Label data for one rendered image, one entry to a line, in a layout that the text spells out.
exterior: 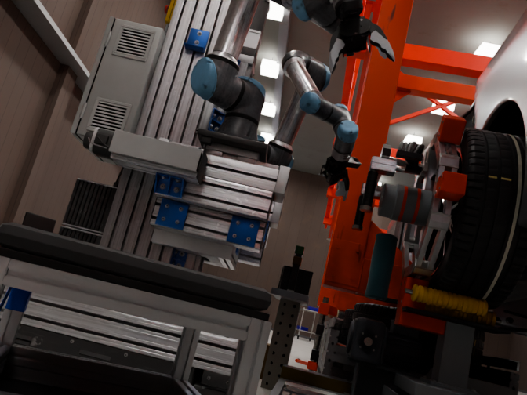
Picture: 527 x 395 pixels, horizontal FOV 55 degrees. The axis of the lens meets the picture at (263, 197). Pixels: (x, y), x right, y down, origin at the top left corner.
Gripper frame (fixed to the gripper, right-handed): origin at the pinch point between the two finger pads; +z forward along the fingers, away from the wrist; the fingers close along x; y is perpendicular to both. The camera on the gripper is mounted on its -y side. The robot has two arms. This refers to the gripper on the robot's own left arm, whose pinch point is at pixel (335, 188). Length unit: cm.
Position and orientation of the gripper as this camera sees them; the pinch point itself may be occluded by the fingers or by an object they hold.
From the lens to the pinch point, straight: 213.8
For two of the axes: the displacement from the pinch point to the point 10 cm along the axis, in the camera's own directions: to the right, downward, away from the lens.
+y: -8.6, 3.4, -3.9
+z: -0.9, 6.4, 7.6
